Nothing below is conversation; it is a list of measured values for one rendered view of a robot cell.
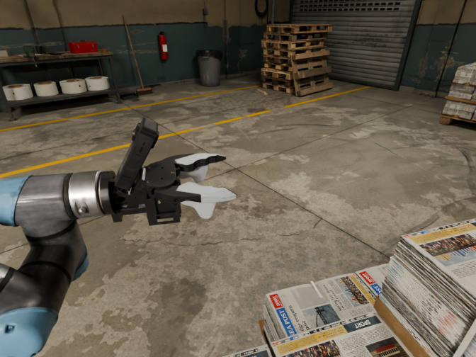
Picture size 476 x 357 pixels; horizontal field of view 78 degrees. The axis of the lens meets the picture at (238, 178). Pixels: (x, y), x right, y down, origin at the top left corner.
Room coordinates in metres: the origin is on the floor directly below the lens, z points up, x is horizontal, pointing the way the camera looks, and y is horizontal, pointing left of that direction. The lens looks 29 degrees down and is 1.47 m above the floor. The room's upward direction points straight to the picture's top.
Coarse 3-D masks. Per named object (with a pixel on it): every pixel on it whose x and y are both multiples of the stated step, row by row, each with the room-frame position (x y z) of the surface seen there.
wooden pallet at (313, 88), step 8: (296, 56) 6.23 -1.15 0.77; (304, 56) 6.39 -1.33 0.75; (312, 56) 6.58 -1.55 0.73; (320, 56) 6.97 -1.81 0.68; (296, 64) 6.33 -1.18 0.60; (304, 64) 6.53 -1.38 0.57; (312, 64) 6.68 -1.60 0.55; (320, 64) 6.91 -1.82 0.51; (296, 72) 6.17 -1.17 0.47; (304, 72) 6.28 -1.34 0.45; (312, 72) 6.46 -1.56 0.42; (320, 72) 6.64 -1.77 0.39; (328, 72) 6.83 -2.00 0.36; (296, 80) 6.22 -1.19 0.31; (304, 80) 6.42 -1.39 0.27; (312, 80) 6.57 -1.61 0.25; (320, 80) 6.79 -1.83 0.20; (328, 80) 6.95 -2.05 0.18; (296, 88) 6.16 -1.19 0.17; (304, 88) 6.36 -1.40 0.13; (312, 88) 6.35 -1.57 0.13; (320, 88) 6.53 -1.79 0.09; (328, 88) 6.72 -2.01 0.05
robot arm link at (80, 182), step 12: (72, 180) 0.39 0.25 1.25; (84, 180) 0.39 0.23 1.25; (96, 180) 0.39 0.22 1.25; (72, 192) 0.37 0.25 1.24; (84, 192) 0.38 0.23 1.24; (96, 192) 0.38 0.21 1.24; (72, 204) 0.37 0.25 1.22; (84, 204) 0.37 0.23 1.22; (96, 204) 0.37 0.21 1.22; (84, 216) 0.37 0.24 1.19; (96, 216) 0.38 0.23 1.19
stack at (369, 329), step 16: (352, 320) 0.45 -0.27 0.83; (368, 320) 0.45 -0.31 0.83; (288, 336) 0.41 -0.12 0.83; (304, 336) 0.41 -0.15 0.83; (320, 336) 0.41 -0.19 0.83; (336, 336) 0.41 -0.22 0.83; (352, 336) 0.41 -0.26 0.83; (368, 336) 0.41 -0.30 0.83; (384, 336) 0.41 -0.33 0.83; (240, 352) 0.38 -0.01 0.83; (256, 352) 0.38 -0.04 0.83; (272, 352) 0.39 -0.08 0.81; (288, 352) 0.38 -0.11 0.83; (304, 352) 0.38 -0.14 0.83; (320, 352) 0.38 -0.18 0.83; (336, 352) 0.38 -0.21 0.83; (352, 352) 0.38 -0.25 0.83; (368, 352) 0.38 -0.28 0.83; (384, 352) 0.38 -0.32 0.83; (400, 352) 0.38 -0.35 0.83
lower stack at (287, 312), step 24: (384, 264) 0.86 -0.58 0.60; (288, 288) 0.74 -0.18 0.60; (312, 288) 0.75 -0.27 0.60; (336, 288) 0.75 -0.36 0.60; (360, 288) 0.75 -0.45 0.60; (264, 312) 0.71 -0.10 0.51; (288, 312) 0.64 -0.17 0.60; (312, 312) 0.65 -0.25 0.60; (336, 312) 0.65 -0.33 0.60; (360, 312) 0.65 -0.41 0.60
